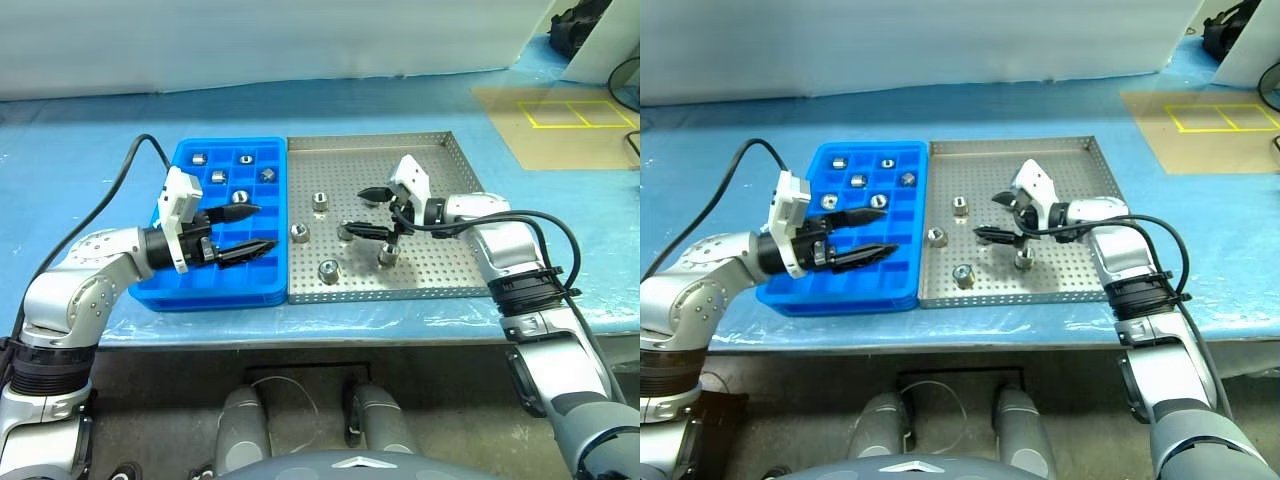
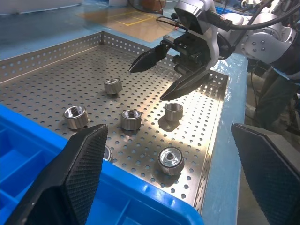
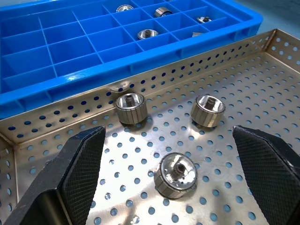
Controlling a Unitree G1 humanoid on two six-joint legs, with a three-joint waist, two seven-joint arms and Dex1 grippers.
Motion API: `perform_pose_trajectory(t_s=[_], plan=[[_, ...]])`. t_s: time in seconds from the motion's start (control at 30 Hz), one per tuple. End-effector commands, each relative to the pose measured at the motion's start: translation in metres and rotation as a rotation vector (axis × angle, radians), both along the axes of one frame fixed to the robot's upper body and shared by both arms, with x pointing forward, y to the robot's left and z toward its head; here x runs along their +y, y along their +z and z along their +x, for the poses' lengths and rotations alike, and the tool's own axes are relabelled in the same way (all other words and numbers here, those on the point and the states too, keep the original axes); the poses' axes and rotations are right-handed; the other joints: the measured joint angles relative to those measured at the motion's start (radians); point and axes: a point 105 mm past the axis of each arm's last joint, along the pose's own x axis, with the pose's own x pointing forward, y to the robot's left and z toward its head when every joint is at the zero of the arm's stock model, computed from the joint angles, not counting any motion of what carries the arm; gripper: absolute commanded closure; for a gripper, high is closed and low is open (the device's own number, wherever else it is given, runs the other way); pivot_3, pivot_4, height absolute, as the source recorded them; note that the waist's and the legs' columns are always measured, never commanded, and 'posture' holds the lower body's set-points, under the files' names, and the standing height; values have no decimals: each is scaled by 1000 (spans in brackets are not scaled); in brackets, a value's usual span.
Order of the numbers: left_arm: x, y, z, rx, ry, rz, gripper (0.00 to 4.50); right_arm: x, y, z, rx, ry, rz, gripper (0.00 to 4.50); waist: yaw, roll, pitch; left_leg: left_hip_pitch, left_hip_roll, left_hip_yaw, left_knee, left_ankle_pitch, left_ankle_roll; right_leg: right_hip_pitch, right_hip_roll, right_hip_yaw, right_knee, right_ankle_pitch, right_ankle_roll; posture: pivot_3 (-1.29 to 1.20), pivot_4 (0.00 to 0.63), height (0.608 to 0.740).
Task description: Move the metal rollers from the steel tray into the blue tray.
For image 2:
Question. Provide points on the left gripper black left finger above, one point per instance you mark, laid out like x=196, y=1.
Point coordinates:
x=77, y=178

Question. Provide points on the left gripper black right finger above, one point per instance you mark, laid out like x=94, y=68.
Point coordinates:
x=272, y=173

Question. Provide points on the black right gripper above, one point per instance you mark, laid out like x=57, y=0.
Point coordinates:
x=189, y=52

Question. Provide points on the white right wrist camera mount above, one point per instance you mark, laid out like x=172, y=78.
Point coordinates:
x=187, y=20

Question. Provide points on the blue compartment bin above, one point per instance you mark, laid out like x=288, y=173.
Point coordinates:
x=131, y=206

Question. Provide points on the perforated metal tray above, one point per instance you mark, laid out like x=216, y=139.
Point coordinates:
x=58, y=82

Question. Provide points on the brown board with yellow tape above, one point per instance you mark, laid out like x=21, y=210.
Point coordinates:
x=136, y=25

